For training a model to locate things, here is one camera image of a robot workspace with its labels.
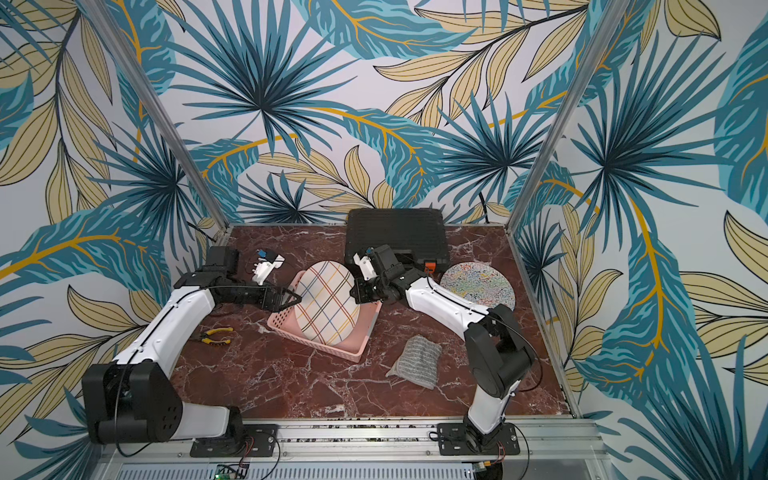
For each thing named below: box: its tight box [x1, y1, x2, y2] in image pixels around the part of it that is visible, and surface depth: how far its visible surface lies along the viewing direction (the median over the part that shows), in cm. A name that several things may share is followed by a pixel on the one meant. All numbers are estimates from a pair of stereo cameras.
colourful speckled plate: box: [440, 261, 516, 311], surface depth 106 cm
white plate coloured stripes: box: [295, 260, 361, 346], surface depth 90 cm
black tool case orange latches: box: [345, 208, 450, 274], surface depth 115 cm
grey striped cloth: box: [385, 335, 443, 390], surface depth 85 cm
